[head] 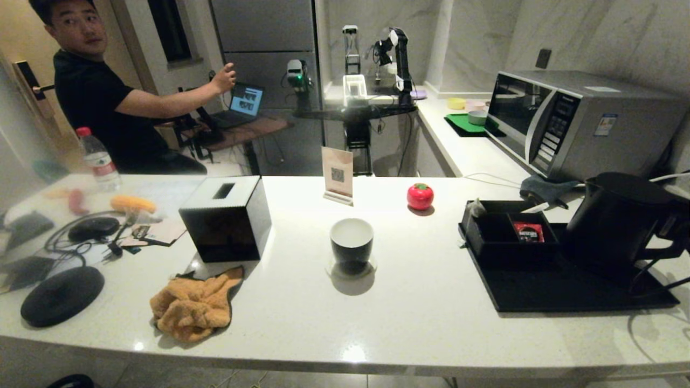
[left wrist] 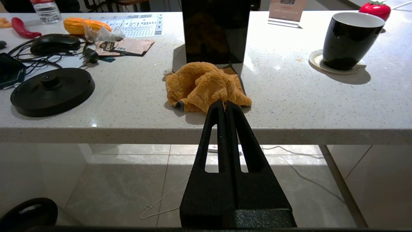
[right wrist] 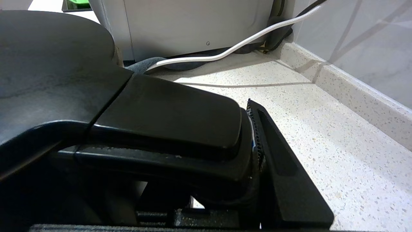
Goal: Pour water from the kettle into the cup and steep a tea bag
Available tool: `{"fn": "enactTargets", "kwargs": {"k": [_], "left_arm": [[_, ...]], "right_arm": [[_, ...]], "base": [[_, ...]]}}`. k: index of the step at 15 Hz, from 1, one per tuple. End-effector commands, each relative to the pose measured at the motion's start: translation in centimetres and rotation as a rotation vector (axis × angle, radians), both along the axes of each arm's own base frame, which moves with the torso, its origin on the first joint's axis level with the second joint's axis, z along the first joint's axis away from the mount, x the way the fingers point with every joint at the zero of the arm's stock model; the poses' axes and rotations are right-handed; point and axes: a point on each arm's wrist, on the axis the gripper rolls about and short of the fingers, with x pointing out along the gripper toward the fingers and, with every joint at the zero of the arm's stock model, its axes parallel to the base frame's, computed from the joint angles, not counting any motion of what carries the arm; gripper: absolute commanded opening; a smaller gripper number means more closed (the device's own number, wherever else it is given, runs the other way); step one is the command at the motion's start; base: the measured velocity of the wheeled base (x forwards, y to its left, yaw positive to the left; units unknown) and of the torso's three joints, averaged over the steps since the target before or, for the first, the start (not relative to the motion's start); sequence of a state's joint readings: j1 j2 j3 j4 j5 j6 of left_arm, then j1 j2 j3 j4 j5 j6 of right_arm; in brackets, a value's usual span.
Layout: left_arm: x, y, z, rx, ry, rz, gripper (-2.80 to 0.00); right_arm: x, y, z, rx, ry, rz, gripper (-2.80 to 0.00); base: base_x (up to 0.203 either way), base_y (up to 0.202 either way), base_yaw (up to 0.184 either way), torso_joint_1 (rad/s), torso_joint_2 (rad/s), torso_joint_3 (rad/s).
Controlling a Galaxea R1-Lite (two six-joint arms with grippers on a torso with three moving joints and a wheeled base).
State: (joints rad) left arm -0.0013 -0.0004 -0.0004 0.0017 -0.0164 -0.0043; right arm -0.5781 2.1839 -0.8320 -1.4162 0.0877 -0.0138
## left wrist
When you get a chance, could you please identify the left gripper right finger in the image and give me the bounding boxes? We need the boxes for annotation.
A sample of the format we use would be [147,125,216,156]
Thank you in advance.
[227,101,296,227]

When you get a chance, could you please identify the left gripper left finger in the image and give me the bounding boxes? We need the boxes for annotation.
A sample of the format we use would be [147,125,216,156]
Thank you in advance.
[179,99,237,227]

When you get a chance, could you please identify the clear plastic water bottle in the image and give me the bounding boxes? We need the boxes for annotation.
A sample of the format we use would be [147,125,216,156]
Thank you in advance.
[31,0,62,24]

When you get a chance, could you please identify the white power strip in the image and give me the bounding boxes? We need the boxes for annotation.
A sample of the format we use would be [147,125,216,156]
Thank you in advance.
[208,144,243,155]

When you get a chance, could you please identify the brown table leg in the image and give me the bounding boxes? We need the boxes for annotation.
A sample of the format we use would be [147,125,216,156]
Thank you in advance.
[319,145,369,228]

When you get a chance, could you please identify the orange fluffy cloth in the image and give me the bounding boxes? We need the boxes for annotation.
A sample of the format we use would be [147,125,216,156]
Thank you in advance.
[165,61,252,113]

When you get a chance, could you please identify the round white coaster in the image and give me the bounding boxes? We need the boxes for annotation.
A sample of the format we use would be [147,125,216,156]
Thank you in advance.
[308,49,367,75]

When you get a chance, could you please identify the black tissue box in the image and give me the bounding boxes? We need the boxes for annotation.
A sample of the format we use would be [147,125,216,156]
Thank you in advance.
[181,0,251,64]

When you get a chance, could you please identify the brown paper packet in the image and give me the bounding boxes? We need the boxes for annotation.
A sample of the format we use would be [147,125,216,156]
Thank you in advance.
[95,38,155,57]

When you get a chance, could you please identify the black ceramic cup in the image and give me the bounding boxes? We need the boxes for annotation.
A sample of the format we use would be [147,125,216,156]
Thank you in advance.
[323,12,385,71]

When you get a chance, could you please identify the round black base part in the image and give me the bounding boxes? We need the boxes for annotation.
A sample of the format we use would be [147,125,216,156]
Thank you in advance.
[0,197,59,230]

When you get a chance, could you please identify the black power plug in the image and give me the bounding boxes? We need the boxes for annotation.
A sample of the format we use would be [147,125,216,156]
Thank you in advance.
[79,48,99,66]

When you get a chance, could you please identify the QR code sign stand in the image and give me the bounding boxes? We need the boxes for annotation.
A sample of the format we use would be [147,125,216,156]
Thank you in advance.
[268,0,308,29]

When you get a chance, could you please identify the printed paper sheet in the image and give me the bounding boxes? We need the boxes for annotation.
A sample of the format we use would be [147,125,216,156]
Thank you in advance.
[87,13,164,38]

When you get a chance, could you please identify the round black kettle base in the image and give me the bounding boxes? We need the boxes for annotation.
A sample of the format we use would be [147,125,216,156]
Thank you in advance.
[10,68,96,117]

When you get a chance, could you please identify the clear plastic wrapper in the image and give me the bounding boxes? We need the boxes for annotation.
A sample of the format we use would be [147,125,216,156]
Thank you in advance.
[82,20,126,42]

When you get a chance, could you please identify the brown wooden side table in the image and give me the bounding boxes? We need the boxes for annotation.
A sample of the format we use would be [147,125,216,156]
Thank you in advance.
[109,0,151,13]

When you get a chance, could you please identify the yellow toy corn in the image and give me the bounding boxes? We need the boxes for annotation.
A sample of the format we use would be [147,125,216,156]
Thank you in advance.
[63,17,112,35]

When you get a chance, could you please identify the black computer mouse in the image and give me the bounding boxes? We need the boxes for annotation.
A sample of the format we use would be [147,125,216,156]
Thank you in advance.
[30,34,81,55]

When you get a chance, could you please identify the red tomato-shaped timer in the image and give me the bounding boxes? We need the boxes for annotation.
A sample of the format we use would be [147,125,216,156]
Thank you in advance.
[358,0,391,22]

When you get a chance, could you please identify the dark flat device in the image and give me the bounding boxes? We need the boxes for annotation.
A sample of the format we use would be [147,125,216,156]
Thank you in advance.
[0,52,27,90]

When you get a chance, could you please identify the red toy chili pepper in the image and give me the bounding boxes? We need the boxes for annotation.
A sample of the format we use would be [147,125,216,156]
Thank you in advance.
[11,17,42,38]

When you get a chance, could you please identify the grey floor cable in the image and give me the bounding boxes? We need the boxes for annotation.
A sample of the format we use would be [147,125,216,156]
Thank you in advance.
[261,145,346,203]

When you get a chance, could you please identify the black cable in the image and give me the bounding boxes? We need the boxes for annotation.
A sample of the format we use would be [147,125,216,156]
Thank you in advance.
[7,39,97,70]

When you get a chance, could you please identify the thin white cable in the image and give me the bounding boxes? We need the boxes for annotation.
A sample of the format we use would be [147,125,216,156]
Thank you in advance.
[391,0,412,10]

